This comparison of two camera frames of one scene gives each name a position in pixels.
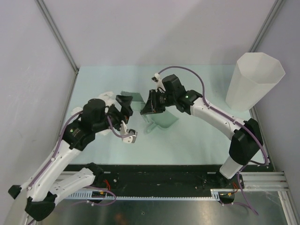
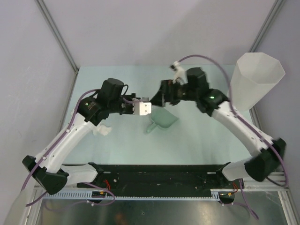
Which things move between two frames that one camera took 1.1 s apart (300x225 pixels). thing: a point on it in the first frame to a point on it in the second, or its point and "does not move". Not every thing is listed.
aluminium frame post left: [56, 32] does not move
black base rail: [168, 177] does not move
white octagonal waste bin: [255, 74] does not move
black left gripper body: [116, 116] to [127, 108]
